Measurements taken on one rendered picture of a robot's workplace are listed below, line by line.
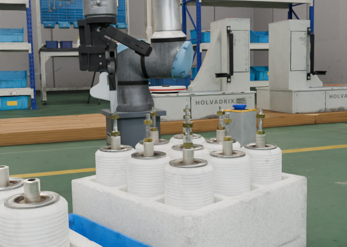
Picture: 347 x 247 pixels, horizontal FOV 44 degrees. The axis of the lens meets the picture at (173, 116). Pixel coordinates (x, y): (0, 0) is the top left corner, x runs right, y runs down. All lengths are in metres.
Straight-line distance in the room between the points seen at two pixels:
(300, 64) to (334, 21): 4.73
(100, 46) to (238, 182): 0.41
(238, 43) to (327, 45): 5.17
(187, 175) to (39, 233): 0.30
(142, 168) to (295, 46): 2.74
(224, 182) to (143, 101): 0.60
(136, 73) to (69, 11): 5.51
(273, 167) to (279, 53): 2.66
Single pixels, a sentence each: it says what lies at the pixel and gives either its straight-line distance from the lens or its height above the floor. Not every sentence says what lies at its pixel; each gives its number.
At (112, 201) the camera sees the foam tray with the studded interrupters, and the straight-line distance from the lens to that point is 0.92.
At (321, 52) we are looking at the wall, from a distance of 8.46.
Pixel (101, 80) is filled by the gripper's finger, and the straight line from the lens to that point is 0.98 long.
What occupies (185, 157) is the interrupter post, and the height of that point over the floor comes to 0.26.
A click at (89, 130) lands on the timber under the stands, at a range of 2.80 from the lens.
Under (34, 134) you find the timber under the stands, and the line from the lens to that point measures 2.77.
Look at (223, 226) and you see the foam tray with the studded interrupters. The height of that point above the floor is 0.14.
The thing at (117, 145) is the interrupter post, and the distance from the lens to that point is 1.00.
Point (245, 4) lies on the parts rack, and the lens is 6.92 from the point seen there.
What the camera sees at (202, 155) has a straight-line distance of 0.97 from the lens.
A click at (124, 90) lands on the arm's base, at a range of 1.41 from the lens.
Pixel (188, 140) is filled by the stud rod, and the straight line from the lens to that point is 0.83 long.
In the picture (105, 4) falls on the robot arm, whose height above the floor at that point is 0.57.
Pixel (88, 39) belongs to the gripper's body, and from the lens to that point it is 0.99.
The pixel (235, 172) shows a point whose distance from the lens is 0.89.
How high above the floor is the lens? 0.43
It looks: 6 degrees down
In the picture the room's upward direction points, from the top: 1 degrees counter-clockwise
